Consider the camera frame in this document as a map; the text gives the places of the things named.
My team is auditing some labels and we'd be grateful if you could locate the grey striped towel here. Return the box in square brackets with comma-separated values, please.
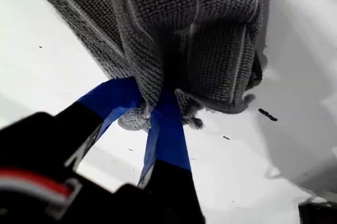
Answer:
[17, 0, 269, 132]

